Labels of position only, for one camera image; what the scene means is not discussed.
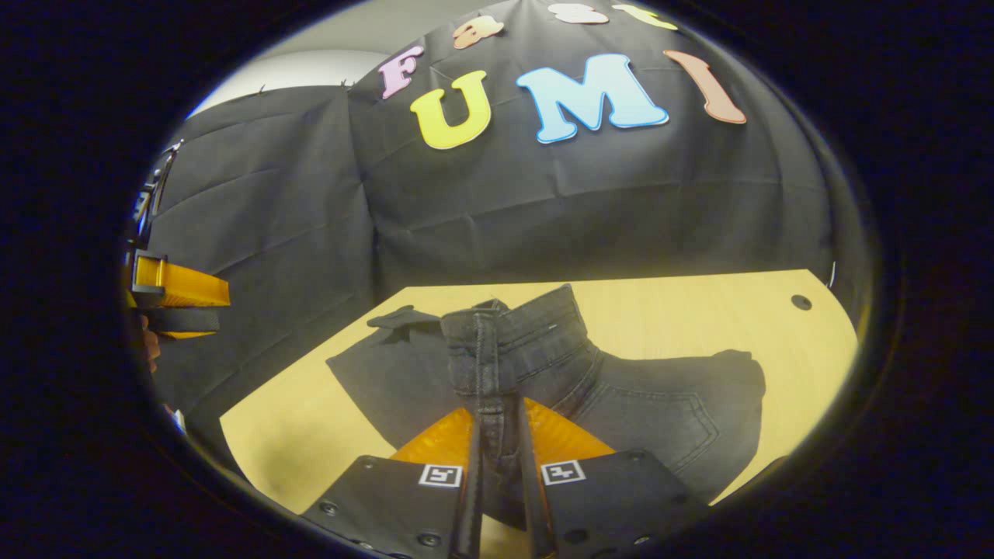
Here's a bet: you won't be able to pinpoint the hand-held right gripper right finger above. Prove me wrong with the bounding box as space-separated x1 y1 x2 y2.
513 397 712 559

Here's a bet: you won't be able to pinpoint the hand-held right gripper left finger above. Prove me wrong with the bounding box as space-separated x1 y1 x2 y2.
298 405 486 559

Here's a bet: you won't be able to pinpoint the dark grey jeans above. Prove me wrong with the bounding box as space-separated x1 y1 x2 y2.
325 283 769 533

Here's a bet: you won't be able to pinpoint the black backdrop cloth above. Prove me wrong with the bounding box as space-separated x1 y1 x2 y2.
146 0 864 455

